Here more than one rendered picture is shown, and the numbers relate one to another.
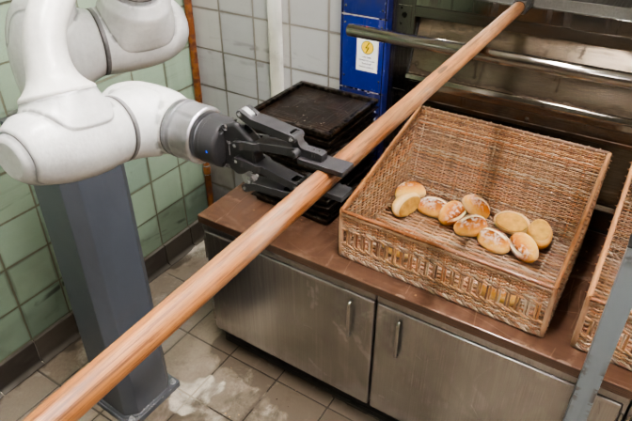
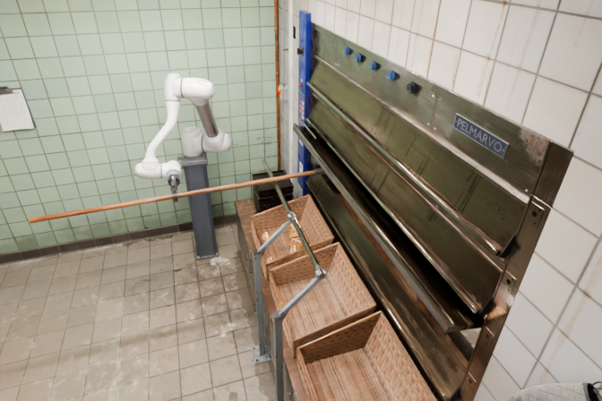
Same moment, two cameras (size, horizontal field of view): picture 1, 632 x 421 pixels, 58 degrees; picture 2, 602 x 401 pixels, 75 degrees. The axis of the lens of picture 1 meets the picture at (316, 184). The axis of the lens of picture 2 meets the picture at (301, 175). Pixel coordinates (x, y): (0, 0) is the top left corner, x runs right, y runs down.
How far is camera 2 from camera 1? 2.18 m
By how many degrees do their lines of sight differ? 34
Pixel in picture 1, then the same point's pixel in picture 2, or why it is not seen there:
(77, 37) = (194, 140)
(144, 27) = (210, 143)
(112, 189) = (200, 183)
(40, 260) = not seen: hidden behind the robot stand
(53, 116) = (142, 166)
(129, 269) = (202, 209)
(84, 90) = (150, 162)
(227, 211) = (242, 204)
